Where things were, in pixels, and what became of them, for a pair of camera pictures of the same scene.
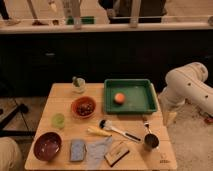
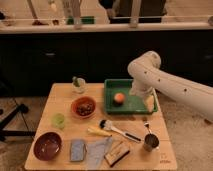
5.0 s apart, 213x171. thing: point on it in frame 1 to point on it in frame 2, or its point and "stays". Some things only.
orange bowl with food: [83, 107] stays
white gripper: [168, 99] to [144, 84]
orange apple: [119, 98] stays
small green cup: [58, 121] stays
